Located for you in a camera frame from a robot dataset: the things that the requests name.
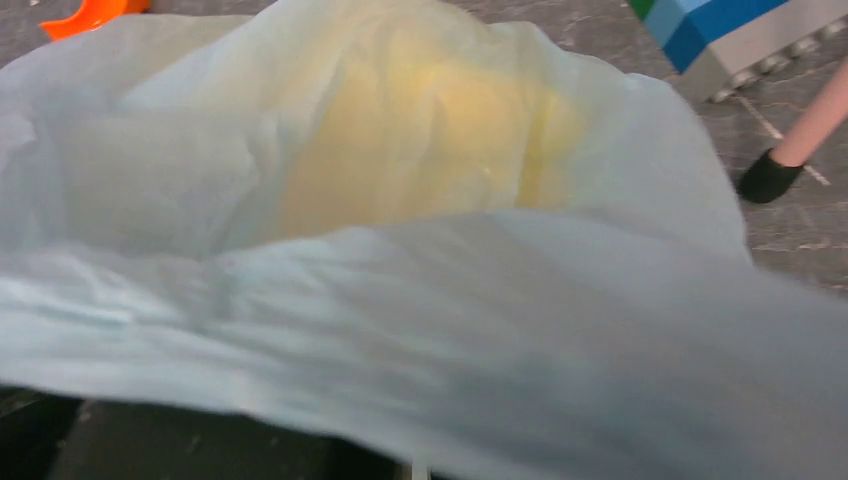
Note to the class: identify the green blue grey brick stack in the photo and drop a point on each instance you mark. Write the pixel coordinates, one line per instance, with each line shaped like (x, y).
(719, 47)

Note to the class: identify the light blue plastic bag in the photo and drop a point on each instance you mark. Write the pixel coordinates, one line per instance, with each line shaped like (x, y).
(619, 331)

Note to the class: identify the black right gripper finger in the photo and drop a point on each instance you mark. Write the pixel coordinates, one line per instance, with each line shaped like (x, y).
(53, 437)

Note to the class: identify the yellow fake fruit in bag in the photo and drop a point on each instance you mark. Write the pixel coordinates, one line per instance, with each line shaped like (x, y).
(413, 130)

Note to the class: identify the pink music stand tripod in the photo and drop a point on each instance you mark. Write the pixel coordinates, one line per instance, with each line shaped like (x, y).
(776, 170)

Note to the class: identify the orange arch block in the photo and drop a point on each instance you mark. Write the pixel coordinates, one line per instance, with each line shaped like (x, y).
(91, 15)

